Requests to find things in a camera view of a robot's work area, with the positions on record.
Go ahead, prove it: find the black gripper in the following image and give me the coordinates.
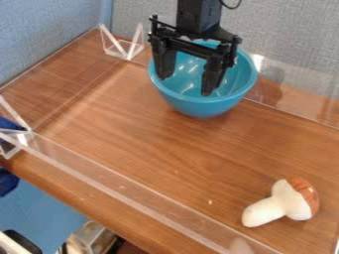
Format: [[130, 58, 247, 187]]
[[149, 0, 243, 96]]

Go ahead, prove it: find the white brown toy mushroom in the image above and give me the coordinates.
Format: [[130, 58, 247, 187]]
[[242, 177, 319, 227]]

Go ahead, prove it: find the blue bowl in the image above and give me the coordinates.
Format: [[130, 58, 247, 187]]
[[149, 49, 258, 118]]

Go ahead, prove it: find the clear acrylic back barrier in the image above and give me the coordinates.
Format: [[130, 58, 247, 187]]
[[247, 54, 339, 129]]

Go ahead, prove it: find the clear acrylic barrier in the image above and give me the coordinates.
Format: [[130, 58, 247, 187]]
[[247, 54, 339, 129], [0, 127, 283, 254]]

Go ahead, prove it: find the clear acrylic front barrier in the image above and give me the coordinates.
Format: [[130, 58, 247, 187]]
[[0, 127, 283, 254]]

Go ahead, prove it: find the blue clamp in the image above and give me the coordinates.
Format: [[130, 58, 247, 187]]
[[0, 115, 27, 198]]

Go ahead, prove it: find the clear box below table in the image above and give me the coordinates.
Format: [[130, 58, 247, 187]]
[[61, 220, 117, 254]]

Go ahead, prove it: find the black white object below table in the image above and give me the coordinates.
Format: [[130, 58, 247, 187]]
[[0, 230, 43, 254]]

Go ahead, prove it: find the clear acrylic corner bracket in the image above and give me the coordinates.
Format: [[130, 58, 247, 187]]
[[99, 24, 146, 61]]

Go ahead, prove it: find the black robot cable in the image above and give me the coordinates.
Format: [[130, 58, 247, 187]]
[[219, 0, 245, 11]]

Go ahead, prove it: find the clear acrylic left bracket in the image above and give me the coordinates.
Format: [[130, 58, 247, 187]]
[[0, 95, 33, 160]]

